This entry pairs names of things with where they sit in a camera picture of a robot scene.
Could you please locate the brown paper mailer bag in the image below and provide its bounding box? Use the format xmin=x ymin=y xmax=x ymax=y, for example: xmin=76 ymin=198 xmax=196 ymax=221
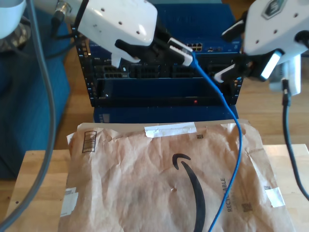
xmin=57 ymin=117 xmax=296 ymax=232

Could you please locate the camouflage cloth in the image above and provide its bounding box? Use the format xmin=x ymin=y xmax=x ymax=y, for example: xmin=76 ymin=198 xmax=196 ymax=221
xmin=0 ymin=16 xmax=32 ymax=53

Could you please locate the blue sofa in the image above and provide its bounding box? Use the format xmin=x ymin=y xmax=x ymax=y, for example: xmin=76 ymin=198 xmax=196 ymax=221
xmin=0 ymin=0 xmax=71 ymax=181

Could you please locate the black perforated rack post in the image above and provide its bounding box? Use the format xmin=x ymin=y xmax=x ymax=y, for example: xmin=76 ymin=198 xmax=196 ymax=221
xmin=231 ymin=74 xmax=245 ymax=105
xmin=71 ymin=26 xmax=96 ymax=107

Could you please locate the black rack shelf tray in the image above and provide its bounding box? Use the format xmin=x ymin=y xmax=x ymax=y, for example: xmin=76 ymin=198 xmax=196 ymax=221
xmin=94 ymin=76 xmax=239 ymax=107

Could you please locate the blue Netgear network switch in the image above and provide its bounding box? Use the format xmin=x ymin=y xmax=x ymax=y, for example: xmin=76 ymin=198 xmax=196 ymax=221
xmin=88 ymin=3 xmax=243 ymax=58

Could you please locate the blue box under rack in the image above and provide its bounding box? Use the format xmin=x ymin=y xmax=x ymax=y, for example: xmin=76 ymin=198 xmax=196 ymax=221
xmin=93 ymin=105 xmax=239 ymax=124

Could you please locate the thick black camera cable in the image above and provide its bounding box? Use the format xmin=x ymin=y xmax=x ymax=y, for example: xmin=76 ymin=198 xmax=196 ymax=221
xmin=281 ymin=78 xmax=309 ymax=201

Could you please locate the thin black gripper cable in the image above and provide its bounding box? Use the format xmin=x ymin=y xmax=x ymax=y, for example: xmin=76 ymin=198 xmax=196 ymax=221
xmin=44 ymin=0 xmax=89 ymax=58
xmin=295 ymin=30 xmax=309 ymax=53

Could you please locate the black Dell rack server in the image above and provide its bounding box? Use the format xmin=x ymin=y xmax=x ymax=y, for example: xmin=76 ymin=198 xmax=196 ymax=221
xmin=91 ymin=56 xmax=241 ymax=79

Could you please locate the blue network cable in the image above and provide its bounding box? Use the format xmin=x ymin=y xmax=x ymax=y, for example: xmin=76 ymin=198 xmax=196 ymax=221
xmin=190 ymin=50 xmax=243 ymax=232

